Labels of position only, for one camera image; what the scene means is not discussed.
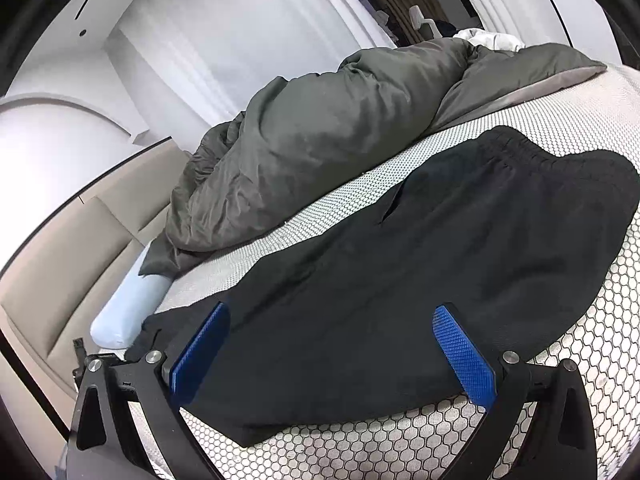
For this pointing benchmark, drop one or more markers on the white honeycomb mattress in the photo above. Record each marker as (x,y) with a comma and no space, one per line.
(575,360)

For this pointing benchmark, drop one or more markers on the white crumpled cloth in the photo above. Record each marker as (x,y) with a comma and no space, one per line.
(487,39)

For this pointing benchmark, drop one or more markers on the light blue pillow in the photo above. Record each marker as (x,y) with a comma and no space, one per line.
(125,310)

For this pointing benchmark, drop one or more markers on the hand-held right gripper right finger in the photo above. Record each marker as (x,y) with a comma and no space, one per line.
(467,355)

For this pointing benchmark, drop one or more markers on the grey duvet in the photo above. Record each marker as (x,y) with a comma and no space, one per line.
(325,135)

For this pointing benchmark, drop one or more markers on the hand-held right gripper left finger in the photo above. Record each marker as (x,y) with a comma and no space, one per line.
(197,360)

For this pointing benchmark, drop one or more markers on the beige padded headboard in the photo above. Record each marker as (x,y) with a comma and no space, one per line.
(75,270)

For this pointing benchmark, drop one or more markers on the black pants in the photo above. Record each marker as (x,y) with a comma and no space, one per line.
(400,285)

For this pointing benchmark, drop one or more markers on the white office chair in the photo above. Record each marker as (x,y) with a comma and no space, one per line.
(419,19)

